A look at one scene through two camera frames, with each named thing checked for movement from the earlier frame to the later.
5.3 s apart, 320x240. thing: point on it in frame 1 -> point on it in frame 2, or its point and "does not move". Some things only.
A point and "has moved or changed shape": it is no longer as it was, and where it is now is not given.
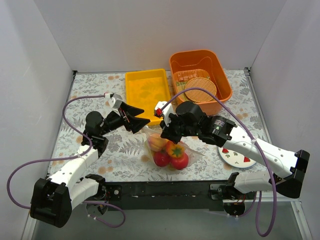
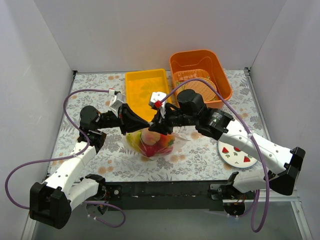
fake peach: x=156 y=142 -> x=149 y=137
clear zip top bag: x=163 y=153 has moved or changed shape
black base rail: x=162 y=196 does not move
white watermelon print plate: x=235 y=158 does not move
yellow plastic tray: x=145 y=88 does not move
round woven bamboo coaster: x=199 y=96 does not move
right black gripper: x=168 y=133 -> x=163 y=119
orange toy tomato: x=174 y=150 has moved or changed shape
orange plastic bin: x=200 y=69 does not move
